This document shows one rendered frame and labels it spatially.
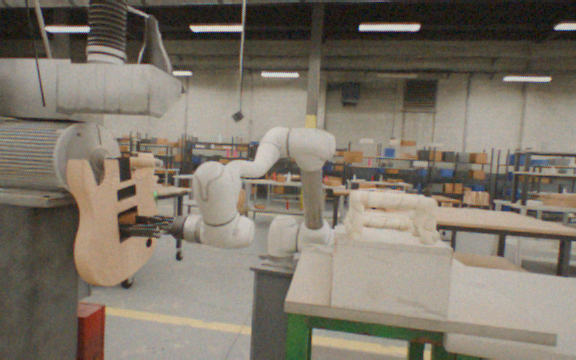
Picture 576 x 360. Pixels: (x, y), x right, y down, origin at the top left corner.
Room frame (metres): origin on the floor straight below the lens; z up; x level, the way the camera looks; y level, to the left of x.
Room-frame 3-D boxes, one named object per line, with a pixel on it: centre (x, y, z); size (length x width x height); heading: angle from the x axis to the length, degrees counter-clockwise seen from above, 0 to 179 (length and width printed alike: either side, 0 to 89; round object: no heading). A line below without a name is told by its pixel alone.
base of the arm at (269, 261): (1.71, 0.04, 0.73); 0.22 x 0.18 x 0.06; 74
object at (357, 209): (0.73, -0.17, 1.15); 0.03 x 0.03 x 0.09
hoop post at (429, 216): (0.71, -0.34, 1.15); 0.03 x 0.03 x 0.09
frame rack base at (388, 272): (0.77, -0.26, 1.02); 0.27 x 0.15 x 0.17; 82
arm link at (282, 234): (1.70, 0.01, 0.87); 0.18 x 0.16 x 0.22; 75
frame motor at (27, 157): (1.07, 0.85, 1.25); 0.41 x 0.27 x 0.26; 82
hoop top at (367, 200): (0.72, -0.26, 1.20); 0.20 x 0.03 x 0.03; 81
